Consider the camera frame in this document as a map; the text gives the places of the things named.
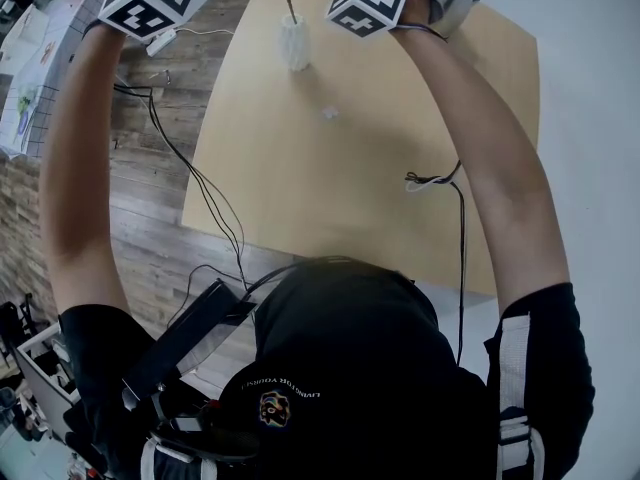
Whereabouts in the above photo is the person's black shirt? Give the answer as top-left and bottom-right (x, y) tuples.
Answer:
(58, 256), (597, 480)

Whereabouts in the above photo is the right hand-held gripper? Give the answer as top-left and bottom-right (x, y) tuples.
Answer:
(325, 0), (482, 40)

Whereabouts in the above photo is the white power strip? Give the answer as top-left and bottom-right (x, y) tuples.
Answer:
(144, 27), (178, 58)

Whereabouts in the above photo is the person's left forearm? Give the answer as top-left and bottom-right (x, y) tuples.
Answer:
(39, 20), (132, 318)

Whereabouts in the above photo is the thin black cable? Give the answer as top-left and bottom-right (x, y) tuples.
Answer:
(113, 82), (252, 293)

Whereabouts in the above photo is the white harness strap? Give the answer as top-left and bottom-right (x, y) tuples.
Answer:
(495, 313), (547, 480)

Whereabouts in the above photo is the white open shelf unit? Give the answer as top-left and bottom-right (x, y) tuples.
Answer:
(13, 321), (82, 442)

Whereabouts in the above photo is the black chest-mounted screen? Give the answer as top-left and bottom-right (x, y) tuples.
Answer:
(121, 277), (259, 413)

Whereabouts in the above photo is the light wooden table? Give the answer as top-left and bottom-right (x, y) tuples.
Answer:
(180, 0), (540, 305)

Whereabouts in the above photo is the table with checked cloth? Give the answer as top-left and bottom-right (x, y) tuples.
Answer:
(0, 0), (102, 160)

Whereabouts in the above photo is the black wrist strap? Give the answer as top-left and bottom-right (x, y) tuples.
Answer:
(394, 22), (450, 44)

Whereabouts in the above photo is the person's right forearm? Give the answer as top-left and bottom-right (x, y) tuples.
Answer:
(389, 25), (572, 315)

